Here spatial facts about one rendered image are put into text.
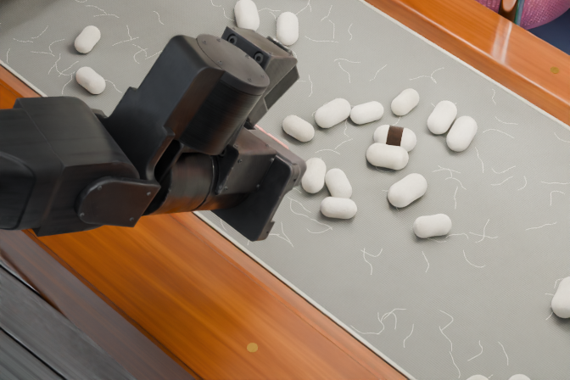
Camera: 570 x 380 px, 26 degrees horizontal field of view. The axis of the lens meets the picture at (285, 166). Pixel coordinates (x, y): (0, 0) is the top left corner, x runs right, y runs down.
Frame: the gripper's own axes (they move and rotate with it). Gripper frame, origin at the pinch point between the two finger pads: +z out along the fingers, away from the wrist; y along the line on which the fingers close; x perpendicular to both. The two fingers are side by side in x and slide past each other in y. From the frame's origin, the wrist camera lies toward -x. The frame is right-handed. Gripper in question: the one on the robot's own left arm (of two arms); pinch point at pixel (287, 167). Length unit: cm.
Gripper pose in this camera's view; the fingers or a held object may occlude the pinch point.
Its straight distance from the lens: 99.3
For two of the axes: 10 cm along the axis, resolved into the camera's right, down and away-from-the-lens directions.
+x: -4.4, 8.5, 2.8
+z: 5.1, -0.2, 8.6
